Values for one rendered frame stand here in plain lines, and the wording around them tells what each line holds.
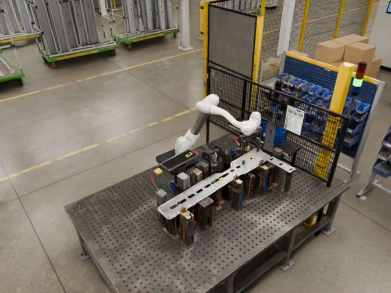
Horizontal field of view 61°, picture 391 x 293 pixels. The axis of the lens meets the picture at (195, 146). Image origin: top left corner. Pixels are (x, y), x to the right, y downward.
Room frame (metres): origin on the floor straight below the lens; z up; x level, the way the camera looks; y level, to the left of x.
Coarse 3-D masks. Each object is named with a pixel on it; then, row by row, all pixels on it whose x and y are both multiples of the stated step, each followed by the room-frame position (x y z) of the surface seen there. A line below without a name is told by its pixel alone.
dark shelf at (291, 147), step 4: (240, 120) 3.59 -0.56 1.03; (244, 120) 3.59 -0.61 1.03; (228, 124) 3.52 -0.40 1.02; (232, 124) 3.49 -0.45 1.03; (236, 128) 3.42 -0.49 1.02; (284, 140) 3.13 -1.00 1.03; (280, 144) 3.05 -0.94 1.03; (284, 144) 3.05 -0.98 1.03; (288, 144) 3.05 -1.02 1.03; (292, 144) 3.05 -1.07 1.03; (280, 148) 2.97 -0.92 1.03; (284, 148) 2.97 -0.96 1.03; (288, 148) 2.97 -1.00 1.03; (292, 148) 2.97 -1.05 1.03; (296, 148) 2.97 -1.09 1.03; (300, 148) 2.99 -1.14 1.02; (284, 152) 2.91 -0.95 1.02; (288, 152) 2.90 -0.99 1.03; (292, 152) 2.89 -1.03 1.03
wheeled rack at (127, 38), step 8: (120, 8) 10.49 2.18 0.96; (136, 8) 10.81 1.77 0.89; (176, 8) 10.73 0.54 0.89; (120, 16) 9.66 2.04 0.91; (136, 16) 10.83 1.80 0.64; (120, 32) 10.44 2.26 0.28; (136, 32) 10.37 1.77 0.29; (144, 32) 10.28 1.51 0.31; (152, 32) 10.39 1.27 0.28; (160, 32) 10.37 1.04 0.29; (168, 32) 10.43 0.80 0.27; (176, 32) 10.63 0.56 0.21; (120, 40) 9.78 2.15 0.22; (128, 40) 9.59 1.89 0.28; (136, 40) 9.69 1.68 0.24; (128, 48) 9.61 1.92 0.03
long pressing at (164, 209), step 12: (240, 156) 2.87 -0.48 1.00; (264, 156) 2.87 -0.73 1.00; (240, 168) 2.67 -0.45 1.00; (252, 168) 2.67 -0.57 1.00; (204, 180) 2.48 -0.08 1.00; (228, 180) 2.48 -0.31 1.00; (192, 192) 2.31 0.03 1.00; (204, 192) 2.31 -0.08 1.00; (168, 204) 2.16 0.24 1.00; (180, 204) 2.16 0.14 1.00; (192, 204) 2.16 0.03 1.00; (168, 216) 2.01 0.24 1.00
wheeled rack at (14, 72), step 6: (6, 24) 7.14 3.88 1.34; (12, 42) 7.13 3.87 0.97; (0, 48) 6.96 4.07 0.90; (0, 54) 8.45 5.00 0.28; (0, 60) 7.93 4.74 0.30; (6, 60) 7.97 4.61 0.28; (18, 60) 7.13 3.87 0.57; (0, 66) 7.57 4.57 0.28; (6, 66) 7.52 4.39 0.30; (12, 66) 7.56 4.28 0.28; (0, 72) 7.11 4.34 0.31; (6, 72) 7.20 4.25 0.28; (12, 72) 7.12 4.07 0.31; (18, 72) 7.19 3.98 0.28; (0, 78) 6.84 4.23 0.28; (6, 78) 6.89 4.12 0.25; (12, 78) 6.96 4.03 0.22; (18, 78) 7.10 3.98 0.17
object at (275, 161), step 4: (272, 156) 2.87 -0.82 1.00; (268, 160) 2.79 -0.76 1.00; (272, 160) 2.79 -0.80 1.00; (276, 160) 2.79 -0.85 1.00; (280, 160) 2.79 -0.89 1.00; (272, 164) 2.75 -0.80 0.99; (276, 164) 2.73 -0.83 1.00; (284, 164) 2.73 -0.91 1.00; (280, 168) 2.67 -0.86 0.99; (284, 168) 2.66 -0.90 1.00; (288, 168) 2.66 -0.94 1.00; (292, 168) 2.66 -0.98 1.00; (288, 172) 2.60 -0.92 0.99
